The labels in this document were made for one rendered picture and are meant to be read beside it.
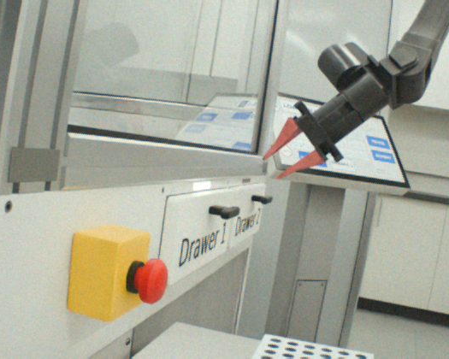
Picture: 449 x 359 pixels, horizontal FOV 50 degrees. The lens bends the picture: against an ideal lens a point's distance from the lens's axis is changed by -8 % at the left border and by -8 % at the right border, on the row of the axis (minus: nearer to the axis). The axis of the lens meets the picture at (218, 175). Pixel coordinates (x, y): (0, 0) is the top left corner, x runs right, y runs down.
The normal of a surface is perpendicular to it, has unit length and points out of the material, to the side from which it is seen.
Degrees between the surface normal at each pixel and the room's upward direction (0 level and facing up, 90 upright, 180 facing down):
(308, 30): 90
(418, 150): 90
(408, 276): 90
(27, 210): 90
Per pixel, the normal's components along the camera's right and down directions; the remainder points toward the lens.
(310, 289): 0.37, 0.11
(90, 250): -0.25, 0.01
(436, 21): -0.21, -0.54
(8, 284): 0.96, 0.15
